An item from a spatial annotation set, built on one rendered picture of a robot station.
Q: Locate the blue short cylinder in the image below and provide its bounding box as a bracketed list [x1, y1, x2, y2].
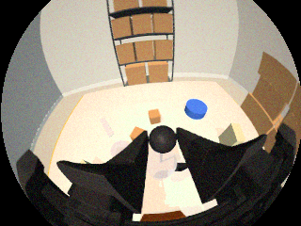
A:
[184, 98, 207, 120]

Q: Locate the pale pink flat bar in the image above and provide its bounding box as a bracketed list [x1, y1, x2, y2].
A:
[99, 117, 114, 137]

